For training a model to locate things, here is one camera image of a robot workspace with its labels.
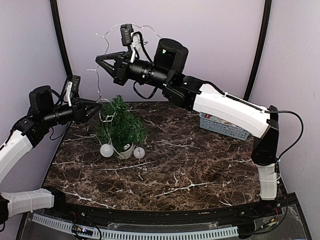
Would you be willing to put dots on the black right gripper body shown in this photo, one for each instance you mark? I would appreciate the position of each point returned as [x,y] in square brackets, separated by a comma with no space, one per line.
[122,75]

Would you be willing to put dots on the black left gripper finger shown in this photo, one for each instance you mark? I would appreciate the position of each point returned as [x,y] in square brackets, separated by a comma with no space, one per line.
[90,105]
[89,111]

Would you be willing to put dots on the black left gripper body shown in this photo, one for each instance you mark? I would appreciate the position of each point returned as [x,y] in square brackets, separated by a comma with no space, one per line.
[79,115]

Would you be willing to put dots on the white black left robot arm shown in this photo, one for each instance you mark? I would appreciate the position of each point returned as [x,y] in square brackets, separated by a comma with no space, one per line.
[26,134]

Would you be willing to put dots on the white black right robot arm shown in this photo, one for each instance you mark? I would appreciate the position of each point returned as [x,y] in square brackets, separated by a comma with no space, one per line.
[193,94]

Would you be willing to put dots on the small green christmas tree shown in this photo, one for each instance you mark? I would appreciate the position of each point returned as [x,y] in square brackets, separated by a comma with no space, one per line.
[119,126]

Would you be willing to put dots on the white tree pot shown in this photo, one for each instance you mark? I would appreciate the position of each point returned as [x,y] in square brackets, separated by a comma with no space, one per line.
[127,153]

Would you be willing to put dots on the blue plastic basket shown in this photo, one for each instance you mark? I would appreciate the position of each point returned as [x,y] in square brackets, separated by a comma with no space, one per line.
[223,127]

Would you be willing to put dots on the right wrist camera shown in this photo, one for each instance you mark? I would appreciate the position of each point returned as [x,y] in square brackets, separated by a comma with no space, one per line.
[132,40]

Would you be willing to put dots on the left black frame post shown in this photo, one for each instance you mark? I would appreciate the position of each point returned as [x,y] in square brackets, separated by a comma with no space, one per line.
[60,37]

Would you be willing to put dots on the black frame post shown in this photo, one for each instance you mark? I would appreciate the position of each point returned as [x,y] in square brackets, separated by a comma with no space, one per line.
[259,49]
[60,37]

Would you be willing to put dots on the black front rail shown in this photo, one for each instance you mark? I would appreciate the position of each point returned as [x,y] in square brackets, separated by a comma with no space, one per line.
[239,214]

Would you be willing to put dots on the perforated cable duct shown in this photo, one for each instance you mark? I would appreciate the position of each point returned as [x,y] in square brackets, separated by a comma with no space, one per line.
[122,231]

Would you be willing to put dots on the right black frame post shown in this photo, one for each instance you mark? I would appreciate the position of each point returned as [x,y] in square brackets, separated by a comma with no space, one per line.
[259,49]

